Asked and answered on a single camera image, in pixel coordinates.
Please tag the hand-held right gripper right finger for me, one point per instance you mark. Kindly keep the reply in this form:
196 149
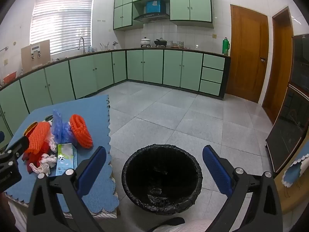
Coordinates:
216 171

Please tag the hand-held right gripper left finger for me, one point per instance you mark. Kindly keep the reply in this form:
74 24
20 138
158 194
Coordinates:
93 170

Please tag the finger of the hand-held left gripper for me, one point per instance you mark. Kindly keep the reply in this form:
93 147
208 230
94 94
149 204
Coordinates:
1 137
18 146

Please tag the white tissue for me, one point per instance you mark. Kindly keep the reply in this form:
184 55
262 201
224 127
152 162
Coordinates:
52 145
47 163

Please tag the black bin with bag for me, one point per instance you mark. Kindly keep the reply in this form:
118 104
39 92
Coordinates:
161 169

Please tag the orange yellow wrapper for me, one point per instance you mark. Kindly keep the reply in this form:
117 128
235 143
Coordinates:
30 128

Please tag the orange foam fruit net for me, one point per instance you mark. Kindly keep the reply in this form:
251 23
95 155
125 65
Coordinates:
39 135
80 129

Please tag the flattened pale drink carton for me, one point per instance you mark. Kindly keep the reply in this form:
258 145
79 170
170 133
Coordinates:
66 158

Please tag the blue plastic bag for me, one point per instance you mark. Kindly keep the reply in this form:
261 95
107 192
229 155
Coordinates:
60 128

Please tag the blue scalloped table mat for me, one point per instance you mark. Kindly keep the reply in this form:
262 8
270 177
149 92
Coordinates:
96 116

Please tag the red plastic basin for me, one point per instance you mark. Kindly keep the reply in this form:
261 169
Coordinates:
10 77

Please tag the small blue scalloped mat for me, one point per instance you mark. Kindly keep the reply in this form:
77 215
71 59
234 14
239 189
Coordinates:
295 171

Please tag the wooden side table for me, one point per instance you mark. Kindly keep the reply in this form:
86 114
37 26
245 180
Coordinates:
293 198

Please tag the cardboard box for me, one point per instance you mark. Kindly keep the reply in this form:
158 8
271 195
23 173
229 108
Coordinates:
36 55

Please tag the black glass cabinet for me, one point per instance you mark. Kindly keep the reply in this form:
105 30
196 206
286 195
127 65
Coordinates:
289 116

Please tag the wooden door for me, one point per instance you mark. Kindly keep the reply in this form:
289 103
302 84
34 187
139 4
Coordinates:
277 72
247 53

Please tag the steel kitchen faucet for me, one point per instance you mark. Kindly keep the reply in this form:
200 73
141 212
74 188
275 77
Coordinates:
82 44

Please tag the green base cabinets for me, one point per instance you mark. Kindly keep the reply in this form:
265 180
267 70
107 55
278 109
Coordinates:
154 65

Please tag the utensil holder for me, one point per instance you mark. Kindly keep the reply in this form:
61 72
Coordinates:
105 46

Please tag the green thermos bottle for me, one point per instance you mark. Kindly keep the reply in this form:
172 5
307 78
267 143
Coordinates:
225 46

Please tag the white window blinds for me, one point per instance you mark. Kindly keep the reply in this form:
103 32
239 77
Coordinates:
61 24

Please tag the row of glass jars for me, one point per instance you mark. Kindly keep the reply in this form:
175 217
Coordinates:
175 44

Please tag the white cooking pot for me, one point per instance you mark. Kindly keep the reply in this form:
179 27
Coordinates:
145 41

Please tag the black wok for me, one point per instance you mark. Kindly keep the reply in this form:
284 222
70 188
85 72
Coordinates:
160 43

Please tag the black range hood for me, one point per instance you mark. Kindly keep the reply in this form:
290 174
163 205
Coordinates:
151 17

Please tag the steel towel rail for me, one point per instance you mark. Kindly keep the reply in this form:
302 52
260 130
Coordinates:
3 48

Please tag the green wall cabinets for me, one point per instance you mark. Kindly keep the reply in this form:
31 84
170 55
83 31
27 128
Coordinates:
190 4

